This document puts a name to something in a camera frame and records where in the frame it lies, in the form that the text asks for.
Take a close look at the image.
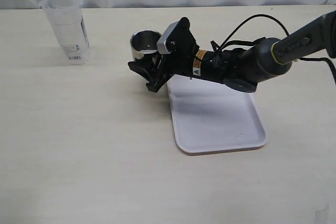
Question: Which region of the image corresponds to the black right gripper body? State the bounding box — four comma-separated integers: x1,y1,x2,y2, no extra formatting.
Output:
146,48,198,93

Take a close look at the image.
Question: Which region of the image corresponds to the stainless steel cup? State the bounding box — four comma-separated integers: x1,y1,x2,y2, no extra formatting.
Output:
130,29,161,60

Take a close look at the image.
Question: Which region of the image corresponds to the clear plastic water bottle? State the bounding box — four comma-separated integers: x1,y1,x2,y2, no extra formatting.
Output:
39,0,91,65

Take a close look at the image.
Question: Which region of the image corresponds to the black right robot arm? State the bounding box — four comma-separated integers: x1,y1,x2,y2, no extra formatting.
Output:
128,12,335,93

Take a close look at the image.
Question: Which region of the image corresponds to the white plastic tray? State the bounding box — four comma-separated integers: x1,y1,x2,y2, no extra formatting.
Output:
167,76,268,155

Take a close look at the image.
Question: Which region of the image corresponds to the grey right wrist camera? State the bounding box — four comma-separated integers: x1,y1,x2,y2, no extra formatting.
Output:
156,17,199,55

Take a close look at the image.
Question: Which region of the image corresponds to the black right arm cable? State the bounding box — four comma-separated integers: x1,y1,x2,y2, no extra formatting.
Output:
209,14,336,88

